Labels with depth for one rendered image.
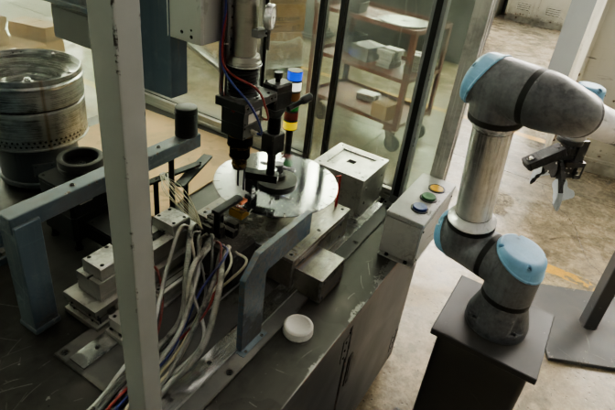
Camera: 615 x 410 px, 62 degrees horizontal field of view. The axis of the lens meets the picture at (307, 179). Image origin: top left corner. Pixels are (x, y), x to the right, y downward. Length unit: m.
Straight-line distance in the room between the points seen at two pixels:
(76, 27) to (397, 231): 0.97
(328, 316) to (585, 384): 1.47
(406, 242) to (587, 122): 0.58
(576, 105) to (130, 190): 0.78
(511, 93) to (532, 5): 8.50
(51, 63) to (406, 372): 1.70
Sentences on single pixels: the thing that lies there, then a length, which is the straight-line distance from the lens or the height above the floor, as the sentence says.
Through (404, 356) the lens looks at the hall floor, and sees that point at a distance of 2.27.
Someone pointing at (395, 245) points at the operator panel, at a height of 0.80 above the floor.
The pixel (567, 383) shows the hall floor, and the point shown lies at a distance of 2.48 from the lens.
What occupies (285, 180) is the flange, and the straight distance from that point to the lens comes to 1.34.
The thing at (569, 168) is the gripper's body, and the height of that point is 1.02.
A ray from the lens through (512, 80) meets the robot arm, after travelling 1.06.
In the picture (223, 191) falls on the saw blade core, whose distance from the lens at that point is 1.30.
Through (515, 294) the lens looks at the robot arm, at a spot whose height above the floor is 0.89.
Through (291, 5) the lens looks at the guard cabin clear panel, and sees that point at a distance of 1.75.
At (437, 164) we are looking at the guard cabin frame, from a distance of 1.63.
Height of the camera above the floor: 1.64
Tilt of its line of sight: 30 degrees down
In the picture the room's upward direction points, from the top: 7 degrees clockwise
